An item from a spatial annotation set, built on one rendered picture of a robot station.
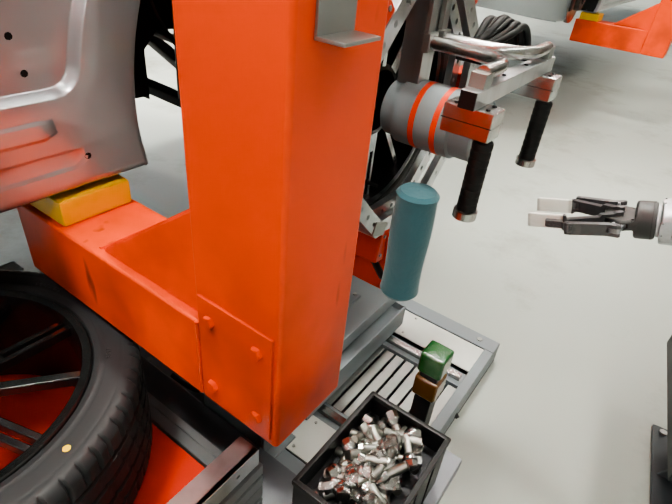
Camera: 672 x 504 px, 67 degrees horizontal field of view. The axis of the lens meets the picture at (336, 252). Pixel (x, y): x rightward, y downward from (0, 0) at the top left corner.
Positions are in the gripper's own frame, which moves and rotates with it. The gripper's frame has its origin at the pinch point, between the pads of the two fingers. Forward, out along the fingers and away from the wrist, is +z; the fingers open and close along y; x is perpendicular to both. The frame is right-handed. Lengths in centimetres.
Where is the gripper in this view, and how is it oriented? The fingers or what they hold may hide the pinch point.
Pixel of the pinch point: (546, 212)
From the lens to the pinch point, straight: 117.1
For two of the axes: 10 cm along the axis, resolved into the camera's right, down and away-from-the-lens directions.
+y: -5.2, 4.4, -7.3
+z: -8.4, -1.2, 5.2
